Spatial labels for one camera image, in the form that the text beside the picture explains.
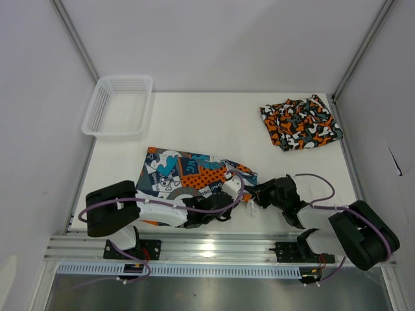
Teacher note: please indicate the aluminium corner post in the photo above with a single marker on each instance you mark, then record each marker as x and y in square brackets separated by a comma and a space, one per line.
[365, 44]
[74, 37]

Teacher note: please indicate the right aluminium corner post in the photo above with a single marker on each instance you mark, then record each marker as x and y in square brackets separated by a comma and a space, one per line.
[365, 44]

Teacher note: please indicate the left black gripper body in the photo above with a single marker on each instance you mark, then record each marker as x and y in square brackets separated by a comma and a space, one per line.
[225, 214]

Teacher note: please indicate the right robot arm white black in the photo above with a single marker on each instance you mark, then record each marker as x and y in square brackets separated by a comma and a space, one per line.
[354, 231]

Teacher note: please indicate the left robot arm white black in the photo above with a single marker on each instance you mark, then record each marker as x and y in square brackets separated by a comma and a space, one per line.
[114, 211]

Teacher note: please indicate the left aluminium corner post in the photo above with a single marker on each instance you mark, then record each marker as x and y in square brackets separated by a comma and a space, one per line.
[74, 37]

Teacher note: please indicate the orange black camouflage shorts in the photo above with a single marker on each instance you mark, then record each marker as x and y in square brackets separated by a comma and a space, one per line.
[300, 124]

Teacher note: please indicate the aluminium side rail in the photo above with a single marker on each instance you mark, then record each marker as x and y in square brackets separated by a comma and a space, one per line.
[79, 186]
[353, 170]

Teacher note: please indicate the right aluminium side rail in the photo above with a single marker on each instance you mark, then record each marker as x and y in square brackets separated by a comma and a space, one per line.
[353, 170]

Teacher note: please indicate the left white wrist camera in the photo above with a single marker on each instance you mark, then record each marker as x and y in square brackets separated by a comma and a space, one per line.
[234, 187]

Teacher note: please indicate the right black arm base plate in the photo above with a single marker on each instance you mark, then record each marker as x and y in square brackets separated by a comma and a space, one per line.
[295, 252]

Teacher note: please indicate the left aluminium side rail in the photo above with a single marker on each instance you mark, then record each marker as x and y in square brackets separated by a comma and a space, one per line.
[79, 186]

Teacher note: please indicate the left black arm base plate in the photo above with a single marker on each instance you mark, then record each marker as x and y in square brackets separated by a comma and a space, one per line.
[147, 250]

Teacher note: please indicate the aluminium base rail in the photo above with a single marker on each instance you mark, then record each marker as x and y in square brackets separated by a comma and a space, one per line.
[177, 248]

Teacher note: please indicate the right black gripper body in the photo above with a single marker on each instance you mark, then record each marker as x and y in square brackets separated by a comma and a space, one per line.
[269, 196]

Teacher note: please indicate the white plastic basket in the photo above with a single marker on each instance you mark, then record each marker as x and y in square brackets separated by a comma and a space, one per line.
[120, 108]

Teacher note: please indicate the blue patterned shorts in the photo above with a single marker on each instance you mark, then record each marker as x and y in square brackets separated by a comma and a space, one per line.
[173, 175]

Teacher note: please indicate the white slotted cable duct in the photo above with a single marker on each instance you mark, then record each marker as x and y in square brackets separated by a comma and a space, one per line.
[180, 270]

